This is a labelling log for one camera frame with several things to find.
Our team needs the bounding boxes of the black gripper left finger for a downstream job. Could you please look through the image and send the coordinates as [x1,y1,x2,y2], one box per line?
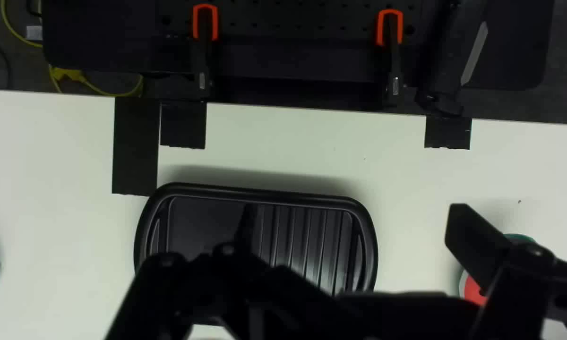
[105,203,375,340]

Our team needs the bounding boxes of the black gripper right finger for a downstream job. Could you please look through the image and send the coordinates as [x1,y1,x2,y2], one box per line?
[445,202,567,340]

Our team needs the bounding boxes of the watermelon slice plush toy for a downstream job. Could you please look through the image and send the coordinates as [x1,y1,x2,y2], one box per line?
[458,232,534,307]

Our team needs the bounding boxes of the black ribbed tray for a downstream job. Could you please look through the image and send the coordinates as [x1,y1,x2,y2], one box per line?
[135,181,381,298]

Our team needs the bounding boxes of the long black table strip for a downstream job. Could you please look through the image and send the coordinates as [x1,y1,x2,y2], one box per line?
[112,92,163,196]

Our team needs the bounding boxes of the short black table strip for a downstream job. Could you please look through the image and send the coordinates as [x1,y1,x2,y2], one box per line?
[424,111,473,151]
[159,100,209,151]

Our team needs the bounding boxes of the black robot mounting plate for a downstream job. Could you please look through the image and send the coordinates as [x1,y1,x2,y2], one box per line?
[42,0,554,92]

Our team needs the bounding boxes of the orange handled black clamp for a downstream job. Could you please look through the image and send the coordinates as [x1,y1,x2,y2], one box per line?
[190,1,224,100]
[375,7,407,101]

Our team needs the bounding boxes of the yellow cable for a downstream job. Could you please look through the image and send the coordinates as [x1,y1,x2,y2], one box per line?
[0,0,146,100]

